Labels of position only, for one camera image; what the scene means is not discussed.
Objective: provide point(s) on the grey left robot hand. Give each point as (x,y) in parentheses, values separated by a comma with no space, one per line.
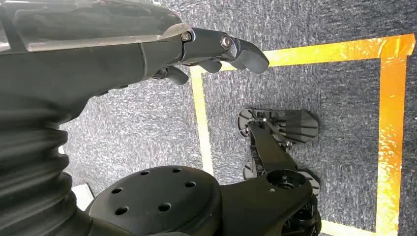
(81,55)

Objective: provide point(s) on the ribbed grey left arm sleeve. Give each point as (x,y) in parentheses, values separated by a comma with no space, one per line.
(29,169)

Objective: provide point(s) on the yellow floor tape square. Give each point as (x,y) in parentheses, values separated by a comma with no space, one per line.
(389,130)

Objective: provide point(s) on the black robot foot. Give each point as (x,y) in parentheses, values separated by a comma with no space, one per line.
(286,125)

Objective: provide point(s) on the white object on floor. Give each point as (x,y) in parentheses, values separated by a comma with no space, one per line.
(83,195)

